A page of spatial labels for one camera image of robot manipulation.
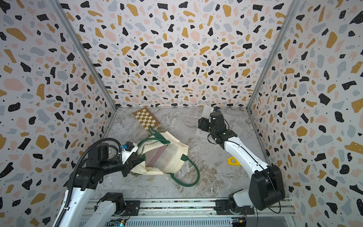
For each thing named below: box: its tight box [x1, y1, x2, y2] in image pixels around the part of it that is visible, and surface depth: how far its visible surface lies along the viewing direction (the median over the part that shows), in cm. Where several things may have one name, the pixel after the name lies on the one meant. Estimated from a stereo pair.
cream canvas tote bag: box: [129, 127, 200, 187], surface depth 87 cm
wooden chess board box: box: [132, 106, 162, 132], surface depth 112 cm
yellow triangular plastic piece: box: [226, 156, 242, 166], surface depth 92 cm
